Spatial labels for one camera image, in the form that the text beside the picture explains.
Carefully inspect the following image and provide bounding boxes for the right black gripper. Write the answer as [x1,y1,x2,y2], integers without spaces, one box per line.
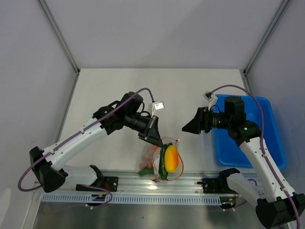
[182,107,232,135]

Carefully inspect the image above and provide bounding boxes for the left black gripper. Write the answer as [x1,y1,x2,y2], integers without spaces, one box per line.
[125,112,163,148]

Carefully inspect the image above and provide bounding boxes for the yellow bell pepper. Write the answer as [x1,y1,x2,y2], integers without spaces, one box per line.
[164,145,179,173]

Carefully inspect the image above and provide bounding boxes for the clear orange zip top bag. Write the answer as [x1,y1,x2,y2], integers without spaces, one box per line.
[137,137,184,182]

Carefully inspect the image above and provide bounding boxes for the green chili pepper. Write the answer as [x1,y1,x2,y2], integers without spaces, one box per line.
[158,143,173,180]

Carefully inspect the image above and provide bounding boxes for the red cherry tomato bunch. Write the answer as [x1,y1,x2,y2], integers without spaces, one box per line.
[139,145,158,169]

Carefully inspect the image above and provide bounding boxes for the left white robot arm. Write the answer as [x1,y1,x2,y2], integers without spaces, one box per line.
[30,92,164,193]

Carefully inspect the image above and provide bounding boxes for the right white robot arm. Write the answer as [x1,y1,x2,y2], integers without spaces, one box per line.
[182,92,305,229]

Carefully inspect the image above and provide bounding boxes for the blue plastic bin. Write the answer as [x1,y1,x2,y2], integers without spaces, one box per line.
[212,95,286,170]

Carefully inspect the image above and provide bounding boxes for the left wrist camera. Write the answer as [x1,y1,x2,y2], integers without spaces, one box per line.
[149,101,165,117]

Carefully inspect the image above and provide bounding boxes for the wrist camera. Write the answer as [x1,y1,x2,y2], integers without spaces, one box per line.
[149,101,165,117]
[203,92,218,111]

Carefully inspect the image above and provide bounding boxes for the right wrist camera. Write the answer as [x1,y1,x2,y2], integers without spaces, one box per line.
[203,92,218,111]

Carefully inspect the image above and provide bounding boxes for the aluminium mounting rail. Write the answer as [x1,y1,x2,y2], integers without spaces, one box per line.
[32,169,270,197]

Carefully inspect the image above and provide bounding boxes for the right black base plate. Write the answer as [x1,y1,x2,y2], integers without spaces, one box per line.
[197,178,234,194]

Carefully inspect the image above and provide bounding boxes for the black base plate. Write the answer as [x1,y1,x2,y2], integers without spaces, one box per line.
[76,177,119,192]
[197,178,234,194]

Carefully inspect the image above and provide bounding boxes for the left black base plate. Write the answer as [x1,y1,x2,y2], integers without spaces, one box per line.
[76,177,119,192]

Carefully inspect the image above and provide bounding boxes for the right aluminium frame post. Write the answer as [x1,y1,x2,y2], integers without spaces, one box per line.
[243,0,291,77]

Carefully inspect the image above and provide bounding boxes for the aluminium frame post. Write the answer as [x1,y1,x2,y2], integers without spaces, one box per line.
[243,0,291,77]
[37,0,80,73]

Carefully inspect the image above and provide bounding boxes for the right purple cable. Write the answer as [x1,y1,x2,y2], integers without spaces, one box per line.
[211,84,302,229]

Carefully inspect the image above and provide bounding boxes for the purple cable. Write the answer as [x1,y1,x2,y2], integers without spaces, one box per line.
[211,84,302,229]
[18,87,113,212]

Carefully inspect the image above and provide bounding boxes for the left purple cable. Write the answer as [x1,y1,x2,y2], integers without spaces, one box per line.
[18,87,113,212]

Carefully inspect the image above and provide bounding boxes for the white slotted cable duct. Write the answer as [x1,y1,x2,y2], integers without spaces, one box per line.
[41,193,222,206]

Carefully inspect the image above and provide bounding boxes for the left aluminium frame post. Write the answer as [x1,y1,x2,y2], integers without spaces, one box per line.
[37,0,80,73]

